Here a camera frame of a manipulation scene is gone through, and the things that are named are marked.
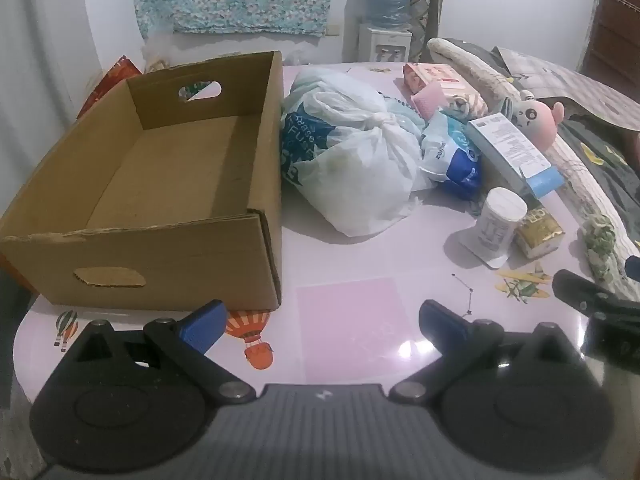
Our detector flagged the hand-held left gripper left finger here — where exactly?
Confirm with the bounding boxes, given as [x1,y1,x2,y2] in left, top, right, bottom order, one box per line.
[65,300,255,406]

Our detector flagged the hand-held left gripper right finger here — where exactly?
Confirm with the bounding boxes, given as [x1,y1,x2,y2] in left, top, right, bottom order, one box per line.
[390,301,581,405]

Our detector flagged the green cloth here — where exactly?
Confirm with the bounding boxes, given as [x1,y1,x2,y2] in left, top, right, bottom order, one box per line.
[582,215,618,278]

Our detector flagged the white blue carton box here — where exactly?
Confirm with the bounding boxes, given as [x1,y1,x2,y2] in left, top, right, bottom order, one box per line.
[467,112,562,200]

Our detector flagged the brown cardboard box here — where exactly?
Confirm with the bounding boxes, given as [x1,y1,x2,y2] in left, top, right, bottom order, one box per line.
[0,51,284,311]

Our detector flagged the blue white tissue pack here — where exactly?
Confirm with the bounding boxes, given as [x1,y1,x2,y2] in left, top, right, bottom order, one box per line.
[420,110,483,201]

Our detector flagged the white plastic bag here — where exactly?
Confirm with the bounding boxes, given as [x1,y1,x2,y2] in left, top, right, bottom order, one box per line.
[280,67,436,236]

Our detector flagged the gold foil packet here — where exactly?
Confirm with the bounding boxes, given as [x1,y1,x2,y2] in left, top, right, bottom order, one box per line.
[515,200,566,259]

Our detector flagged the white plastic bottle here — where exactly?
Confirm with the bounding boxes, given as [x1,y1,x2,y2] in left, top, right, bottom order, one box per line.
[459,187,528,268]

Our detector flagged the grey blanket with yellow prints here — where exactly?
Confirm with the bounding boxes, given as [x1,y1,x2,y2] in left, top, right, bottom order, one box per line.
[445,37,640,221]

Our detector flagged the pink plush toy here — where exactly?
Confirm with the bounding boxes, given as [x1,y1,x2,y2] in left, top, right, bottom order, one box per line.
[500,89,566,151]

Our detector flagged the checked sheet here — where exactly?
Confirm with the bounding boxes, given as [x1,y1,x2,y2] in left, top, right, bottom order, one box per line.
[492,47,640,133]

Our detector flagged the pink striped cloth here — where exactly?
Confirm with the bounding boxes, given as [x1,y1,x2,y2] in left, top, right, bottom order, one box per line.
[442,87,488,121]

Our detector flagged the pink pouch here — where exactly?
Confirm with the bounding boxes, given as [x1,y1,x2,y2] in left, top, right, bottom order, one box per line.
[412,82,448,121]

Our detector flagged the brown wooden cabinet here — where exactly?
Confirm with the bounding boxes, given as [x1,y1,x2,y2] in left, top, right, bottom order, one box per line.
[577,0,640,78]

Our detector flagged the pink red wipes packet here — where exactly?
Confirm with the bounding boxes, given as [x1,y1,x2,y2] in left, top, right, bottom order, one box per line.
[402,62,471,96]

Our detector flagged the red plastic bag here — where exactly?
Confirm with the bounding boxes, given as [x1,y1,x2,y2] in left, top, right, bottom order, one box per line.
[77,56,143,118]

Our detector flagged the white water dispenser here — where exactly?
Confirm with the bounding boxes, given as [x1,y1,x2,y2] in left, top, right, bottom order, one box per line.
[357,25,413,63]

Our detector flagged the patterned board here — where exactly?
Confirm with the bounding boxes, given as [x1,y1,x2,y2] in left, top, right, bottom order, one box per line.
[410,0,446,56]

